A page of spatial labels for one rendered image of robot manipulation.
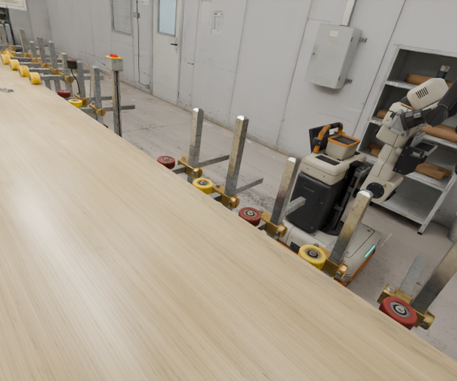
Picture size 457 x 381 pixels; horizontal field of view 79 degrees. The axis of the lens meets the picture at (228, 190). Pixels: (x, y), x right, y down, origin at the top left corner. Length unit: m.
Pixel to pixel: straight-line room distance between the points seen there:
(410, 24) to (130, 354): 3.47
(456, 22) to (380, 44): 0.62
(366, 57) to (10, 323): 3.56
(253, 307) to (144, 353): 0.25
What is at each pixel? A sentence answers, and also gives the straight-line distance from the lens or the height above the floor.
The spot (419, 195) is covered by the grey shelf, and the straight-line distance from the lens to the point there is 3.65.
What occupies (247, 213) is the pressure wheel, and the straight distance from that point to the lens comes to 0.98.
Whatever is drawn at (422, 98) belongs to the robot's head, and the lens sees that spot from 1.82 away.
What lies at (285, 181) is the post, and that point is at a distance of 0.99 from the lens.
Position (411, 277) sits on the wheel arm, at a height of 0.84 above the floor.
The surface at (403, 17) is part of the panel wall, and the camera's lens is 3.60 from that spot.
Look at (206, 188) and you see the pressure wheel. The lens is 1.08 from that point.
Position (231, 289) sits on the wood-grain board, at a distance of 0.72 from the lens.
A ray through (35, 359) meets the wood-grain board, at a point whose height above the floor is 0.90.
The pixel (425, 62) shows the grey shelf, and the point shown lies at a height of 1.45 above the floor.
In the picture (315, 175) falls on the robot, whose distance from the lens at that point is 1.89.
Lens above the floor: 1.45
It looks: 30 degrees down
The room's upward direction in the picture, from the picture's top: 10 degrees clockwise
